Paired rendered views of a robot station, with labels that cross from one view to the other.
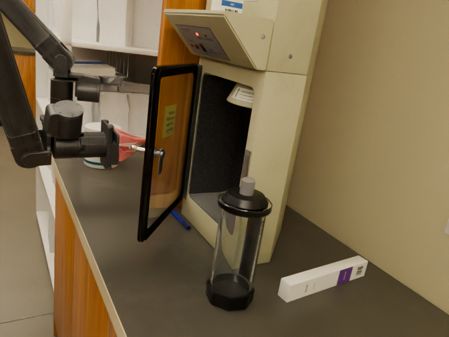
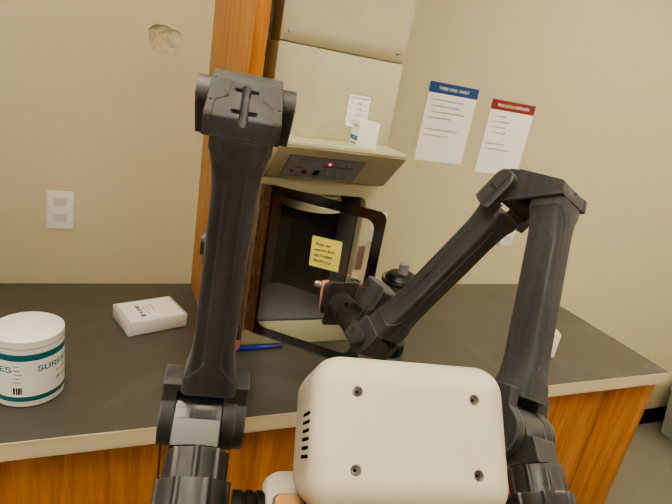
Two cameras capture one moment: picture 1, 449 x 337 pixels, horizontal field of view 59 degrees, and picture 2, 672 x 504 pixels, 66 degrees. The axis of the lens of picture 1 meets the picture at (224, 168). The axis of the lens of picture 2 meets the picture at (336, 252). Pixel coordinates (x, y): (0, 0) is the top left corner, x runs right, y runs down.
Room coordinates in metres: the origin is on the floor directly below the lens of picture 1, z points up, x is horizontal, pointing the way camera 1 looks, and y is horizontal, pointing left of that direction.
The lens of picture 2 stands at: (0.79, 1.30, 1.66)
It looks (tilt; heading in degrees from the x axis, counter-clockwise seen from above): 19 degrees down; 276
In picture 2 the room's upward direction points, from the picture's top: 10 degrees clockwise
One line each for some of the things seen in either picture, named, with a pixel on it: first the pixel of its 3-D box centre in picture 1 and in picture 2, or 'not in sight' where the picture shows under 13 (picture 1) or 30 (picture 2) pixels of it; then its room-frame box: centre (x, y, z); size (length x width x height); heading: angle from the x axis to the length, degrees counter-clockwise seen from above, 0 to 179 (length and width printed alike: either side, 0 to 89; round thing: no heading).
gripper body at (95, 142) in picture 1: (95, 144); (343, 308); (0.85, 0.29, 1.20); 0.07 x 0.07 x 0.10; 31
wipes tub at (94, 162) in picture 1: (101, 145); (28, 357); (1.45, 0.47, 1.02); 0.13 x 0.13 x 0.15
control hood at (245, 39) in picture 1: (210, 37); (335, 164); (0.95, 0.08, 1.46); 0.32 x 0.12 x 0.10; 32
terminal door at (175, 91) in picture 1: (170, 146); (311, 276); (0.96, 0.14, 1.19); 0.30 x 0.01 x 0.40; 170
